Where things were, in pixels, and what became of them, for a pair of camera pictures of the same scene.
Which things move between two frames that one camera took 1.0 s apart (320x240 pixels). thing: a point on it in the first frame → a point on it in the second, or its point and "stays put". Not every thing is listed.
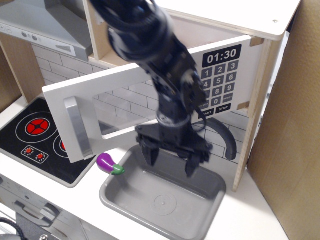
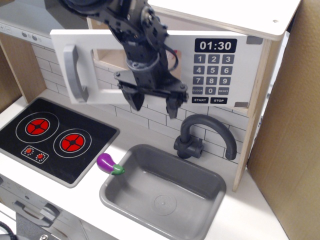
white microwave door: [225, 68] → [219, 69]
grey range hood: [61, 25] stays put
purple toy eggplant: [105, 163] stays put
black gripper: [185, 140] → [150, 70]
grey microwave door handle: [79, 125] → [70, 55]
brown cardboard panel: [284, 161] stays put
